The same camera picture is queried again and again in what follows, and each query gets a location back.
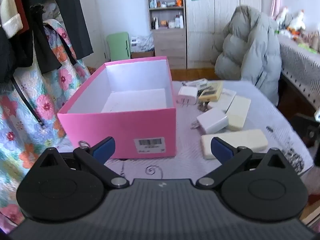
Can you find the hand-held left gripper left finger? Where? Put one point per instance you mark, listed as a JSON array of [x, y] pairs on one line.
[[103, 150]]

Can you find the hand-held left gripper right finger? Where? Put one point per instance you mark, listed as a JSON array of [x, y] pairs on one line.
[[221, 150]]

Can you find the pink cardboard box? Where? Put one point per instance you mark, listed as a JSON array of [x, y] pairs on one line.
[[120, 127]]

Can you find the long cream remote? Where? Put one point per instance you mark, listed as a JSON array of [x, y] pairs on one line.
[[247, 140]]

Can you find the large white charger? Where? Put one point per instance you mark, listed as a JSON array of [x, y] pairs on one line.
[[212, 121]]

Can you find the white remote with label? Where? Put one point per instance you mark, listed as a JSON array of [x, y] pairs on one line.
[[221, 102]]

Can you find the yellowed remote with display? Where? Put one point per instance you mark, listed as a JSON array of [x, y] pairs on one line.
[[211, 91]]

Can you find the small white charger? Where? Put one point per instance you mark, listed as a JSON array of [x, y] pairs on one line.
[[187, 95]]

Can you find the white printed tablecloth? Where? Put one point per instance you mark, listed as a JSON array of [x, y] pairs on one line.
[[185, 166]]

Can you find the bunch of keys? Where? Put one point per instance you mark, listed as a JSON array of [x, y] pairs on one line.
[[202, 107]]

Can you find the grey patterned table cover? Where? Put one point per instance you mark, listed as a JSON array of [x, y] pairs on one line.
[[300, 62]]

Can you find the floral quilt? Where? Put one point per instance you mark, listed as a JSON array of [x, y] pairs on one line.
[[45, 100]]

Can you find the grey puffer jacket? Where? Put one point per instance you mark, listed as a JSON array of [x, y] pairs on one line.
[[250, 47]]

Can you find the brown cardboard box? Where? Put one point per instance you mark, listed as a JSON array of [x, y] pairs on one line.
[[142, 54]]

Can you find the green folding table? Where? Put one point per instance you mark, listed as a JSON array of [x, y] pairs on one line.
[[118, 46]]

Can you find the white plush goose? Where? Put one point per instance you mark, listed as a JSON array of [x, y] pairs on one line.
[[297, 21]]

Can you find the white blue packet bundle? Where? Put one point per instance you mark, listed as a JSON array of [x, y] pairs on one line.
[[141, 42]]

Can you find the grey plush toy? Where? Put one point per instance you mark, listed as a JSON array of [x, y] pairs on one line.
[[282, 15]]

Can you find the wooden bookshelf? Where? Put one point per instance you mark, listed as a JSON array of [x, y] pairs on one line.
[[167, 42]]

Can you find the light wooden wardrobe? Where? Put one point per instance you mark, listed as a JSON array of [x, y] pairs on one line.
[[220, 17]]

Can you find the white pump bottle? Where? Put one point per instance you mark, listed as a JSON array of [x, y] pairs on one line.
[[181, 22]]

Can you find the white bottle with red cap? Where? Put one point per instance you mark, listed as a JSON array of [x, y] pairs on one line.
[[177, 22]]

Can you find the white jar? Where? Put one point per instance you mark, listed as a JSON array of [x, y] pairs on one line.
[[171, 24]]

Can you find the black hanging garments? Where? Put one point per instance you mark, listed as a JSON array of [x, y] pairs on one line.
[[72, 17]]

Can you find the white tube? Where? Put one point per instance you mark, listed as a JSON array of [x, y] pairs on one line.
[[156, 24]]

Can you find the orange bottle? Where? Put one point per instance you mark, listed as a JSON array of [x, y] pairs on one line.
[[179, 2]]

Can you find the red garment with white cuff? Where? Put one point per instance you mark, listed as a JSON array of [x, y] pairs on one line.
[[21, 5]]

